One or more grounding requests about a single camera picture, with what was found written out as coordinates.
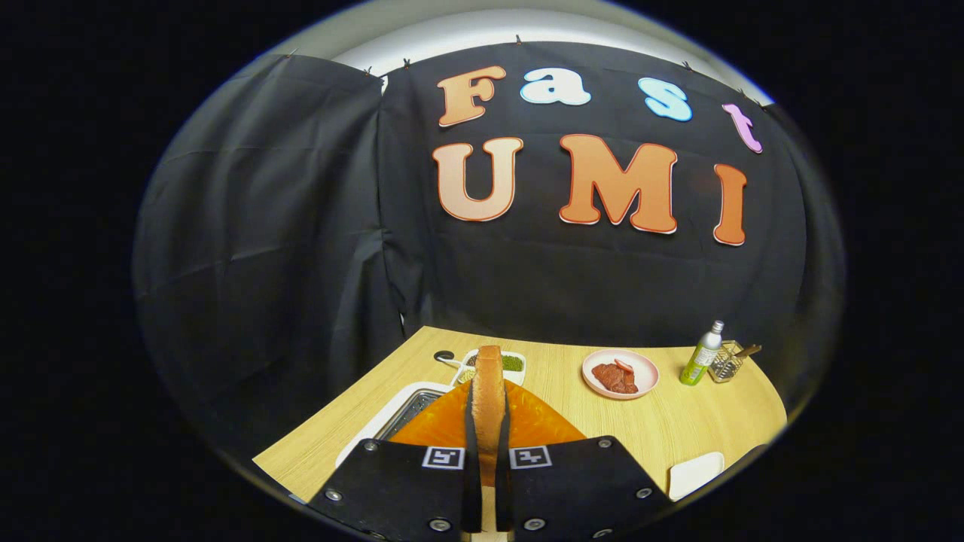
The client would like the black backdrop cloth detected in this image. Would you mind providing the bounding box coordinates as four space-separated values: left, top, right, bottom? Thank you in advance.
132 41 844 467

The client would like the white divided condiment dish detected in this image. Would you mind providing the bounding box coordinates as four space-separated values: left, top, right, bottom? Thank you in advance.
456 349 527 386

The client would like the white toaster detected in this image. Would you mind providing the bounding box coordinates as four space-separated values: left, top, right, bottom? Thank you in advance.
335 382 456 469

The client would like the green label metal bottle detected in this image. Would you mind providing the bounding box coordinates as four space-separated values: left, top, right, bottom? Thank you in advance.
679 320 725 387

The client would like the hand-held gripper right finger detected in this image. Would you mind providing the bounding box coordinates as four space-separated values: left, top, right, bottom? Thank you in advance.
496 380 673 542

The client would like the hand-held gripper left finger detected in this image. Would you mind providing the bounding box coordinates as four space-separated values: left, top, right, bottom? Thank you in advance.
310 380 483 542

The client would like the metal wire utensil holder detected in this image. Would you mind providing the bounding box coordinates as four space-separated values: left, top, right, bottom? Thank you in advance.
708 340 746 384

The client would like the brown meat piece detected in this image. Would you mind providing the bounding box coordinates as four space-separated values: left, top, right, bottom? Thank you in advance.
591 363 639 395

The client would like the pink plate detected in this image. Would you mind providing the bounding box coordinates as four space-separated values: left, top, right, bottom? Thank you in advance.
581 348 660 400

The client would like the toasted bread slice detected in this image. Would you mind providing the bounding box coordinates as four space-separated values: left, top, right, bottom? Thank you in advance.
471 345 508 489

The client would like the white rectangular plate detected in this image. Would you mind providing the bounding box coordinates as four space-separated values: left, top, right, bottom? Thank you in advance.
668 451 726 502

